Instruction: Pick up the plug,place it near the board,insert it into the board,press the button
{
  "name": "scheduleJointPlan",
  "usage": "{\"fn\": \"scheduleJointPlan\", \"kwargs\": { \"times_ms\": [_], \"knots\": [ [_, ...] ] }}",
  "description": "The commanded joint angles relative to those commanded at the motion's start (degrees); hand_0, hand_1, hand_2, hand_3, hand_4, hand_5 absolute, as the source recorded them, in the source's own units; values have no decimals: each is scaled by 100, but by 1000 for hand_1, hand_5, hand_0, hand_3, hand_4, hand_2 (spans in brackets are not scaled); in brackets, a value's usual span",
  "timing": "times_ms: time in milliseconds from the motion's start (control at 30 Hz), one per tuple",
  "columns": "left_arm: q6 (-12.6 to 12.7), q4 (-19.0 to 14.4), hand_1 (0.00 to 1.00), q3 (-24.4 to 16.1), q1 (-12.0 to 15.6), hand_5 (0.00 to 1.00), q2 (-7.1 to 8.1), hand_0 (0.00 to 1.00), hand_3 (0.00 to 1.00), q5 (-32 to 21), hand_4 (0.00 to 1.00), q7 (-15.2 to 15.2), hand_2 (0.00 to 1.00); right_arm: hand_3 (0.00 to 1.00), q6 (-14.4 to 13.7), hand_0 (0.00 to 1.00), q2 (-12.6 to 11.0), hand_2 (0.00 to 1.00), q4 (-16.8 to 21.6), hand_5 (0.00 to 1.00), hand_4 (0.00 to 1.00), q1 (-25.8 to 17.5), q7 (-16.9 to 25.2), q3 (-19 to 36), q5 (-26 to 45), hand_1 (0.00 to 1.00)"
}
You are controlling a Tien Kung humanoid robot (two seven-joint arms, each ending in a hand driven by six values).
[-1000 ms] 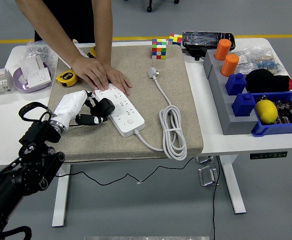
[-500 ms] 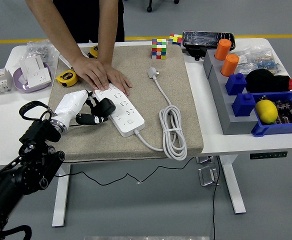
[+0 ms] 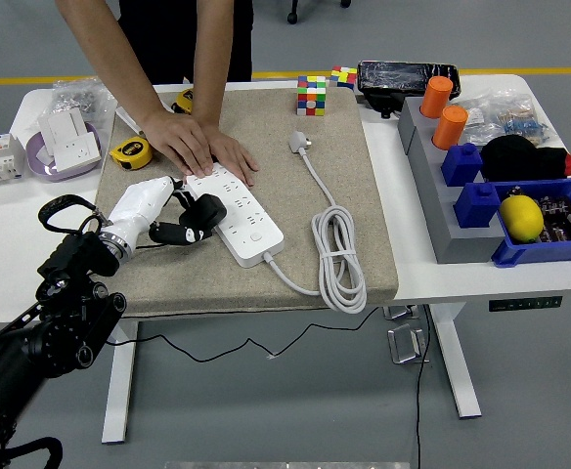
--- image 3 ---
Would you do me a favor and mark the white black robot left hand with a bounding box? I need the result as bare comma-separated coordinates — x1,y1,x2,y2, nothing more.
104,175,216,250

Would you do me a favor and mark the person's left hand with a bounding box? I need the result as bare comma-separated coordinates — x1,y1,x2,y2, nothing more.
204,125,261,188

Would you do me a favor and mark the person's right hand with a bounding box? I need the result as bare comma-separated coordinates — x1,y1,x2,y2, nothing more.
138,107,216,178

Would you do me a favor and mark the black plug adapter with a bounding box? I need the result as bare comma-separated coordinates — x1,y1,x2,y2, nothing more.
177,192,229,231

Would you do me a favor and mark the white power strip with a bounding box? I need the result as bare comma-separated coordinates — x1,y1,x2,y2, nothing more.
186,165,286,269

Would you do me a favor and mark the thin black plug cord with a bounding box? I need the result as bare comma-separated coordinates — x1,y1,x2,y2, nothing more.
104,241,382,363

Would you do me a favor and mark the yellow black tape measure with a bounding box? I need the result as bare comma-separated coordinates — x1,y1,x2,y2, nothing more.
171,88,197,114

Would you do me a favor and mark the grey-brown mat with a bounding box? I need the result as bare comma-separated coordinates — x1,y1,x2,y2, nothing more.
94,87,399,319

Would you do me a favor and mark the large Rubik's cube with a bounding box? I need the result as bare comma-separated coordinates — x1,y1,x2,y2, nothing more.
295,74,329,117

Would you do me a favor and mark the person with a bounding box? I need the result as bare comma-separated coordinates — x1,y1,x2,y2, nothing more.
117,0,255,87

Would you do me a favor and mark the purple bowl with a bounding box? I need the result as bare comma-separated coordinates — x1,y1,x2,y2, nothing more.
24,121,106,184

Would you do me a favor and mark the clear bag of screws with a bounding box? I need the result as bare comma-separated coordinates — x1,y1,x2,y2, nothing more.
49,79,118,123

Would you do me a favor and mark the small Rubik's cube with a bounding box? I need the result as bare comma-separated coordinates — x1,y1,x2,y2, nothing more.
329,65,359,92

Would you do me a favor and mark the black chair base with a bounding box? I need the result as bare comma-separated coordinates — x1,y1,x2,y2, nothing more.
285,0,353,25

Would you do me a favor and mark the black wrapped box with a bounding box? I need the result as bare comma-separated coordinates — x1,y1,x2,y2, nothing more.
355,60,461,119

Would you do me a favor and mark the grey block holder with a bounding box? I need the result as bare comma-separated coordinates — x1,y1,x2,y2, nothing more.
396,95,506,266

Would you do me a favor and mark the orange cylinder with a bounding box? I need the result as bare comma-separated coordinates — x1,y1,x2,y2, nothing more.
431,105,470,151
419,75,456,119

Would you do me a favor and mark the blue block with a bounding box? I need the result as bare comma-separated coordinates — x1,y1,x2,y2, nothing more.
453,181,505,230
440,142,484,188

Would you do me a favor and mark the clear bag of white parts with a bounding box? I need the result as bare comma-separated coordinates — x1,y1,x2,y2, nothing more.
454,95,506,143

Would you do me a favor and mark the black cloth with red end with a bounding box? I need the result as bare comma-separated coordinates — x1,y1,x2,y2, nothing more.
479,134,571,183

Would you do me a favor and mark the clear bag of blue parts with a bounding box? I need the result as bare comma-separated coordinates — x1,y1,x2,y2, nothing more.
490,90,555,148

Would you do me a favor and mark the yellow lemon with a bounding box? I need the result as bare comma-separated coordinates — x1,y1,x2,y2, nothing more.
498,195,546,243

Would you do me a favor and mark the blue plastic bin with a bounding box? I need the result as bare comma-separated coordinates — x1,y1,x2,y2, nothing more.
490,177,571,269

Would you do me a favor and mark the black table control panel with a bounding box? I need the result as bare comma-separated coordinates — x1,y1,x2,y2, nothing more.
488,295,563,313

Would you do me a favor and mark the dark capacitors pile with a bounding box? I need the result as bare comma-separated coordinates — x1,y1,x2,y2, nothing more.
534,193,571,243

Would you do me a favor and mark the white switch plate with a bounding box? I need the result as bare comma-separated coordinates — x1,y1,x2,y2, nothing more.
114,105,146,134

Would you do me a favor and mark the white power cord with plug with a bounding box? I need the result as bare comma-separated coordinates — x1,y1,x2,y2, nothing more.
264,130,368,315

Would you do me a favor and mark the white wall socket panel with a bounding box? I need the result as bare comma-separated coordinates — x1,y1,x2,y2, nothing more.
53,130,104,174

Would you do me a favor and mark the silver metal bracket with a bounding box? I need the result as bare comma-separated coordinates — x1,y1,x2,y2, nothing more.
382,305,421,321
386,322,431,365

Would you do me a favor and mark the black floor cable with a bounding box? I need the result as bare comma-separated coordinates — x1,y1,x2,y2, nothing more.
414,305,432,469

